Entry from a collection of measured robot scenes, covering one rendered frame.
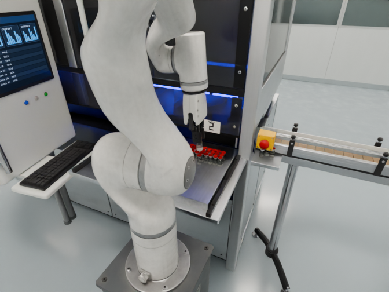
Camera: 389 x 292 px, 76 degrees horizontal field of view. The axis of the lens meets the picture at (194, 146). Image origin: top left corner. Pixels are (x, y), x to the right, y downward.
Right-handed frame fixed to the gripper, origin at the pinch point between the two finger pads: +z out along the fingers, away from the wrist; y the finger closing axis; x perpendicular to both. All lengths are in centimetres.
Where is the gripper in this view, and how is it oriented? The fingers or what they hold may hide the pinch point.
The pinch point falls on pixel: (198, 134)
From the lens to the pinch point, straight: 83.7
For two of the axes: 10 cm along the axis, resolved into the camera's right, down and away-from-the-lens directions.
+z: 0.8, 8.8, 4.7
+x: 9.3, 1.0, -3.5
